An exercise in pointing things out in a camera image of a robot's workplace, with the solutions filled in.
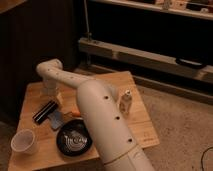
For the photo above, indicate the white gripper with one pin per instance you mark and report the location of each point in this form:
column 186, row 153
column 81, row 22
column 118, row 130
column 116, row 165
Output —
column 52, row 94

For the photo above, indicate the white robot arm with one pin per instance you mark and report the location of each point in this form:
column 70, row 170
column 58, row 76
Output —
column 96, row 101

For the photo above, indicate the orange carrot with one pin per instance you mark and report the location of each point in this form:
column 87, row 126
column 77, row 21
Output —
column 74, row 113

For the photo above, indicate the wooden table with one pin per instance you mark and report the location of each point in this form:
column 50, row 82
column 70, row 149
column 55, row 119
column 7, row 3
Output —
column 48, row 155

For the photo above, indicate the black round plate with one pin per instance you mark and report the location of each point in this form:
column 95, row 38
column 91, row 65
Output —
column 73, row 138

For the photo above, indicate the white paper cup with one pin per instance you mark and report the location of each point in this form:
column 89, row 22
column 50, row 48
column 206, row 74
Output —
column 24, row 142

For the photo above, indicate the metal pole stand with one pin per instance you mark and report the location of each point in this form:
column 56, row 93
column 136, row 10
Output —
column 88, row 33

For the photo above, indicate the small white bottle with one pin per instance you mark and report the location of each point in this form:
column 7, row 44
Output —
column 125, row 102

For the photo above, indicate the long grey case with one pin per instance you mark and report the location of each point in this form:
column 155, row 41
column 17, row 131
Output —
column 144, row 59

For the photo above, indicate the background shelf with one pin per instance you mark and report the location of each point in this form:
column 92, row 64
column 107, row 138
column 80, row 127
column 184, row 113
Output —
column 165, row 8

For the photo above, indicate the black case handle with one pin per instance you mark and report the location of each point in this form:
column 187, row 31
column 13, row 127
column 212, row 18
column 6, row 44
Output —
column 190, row 64

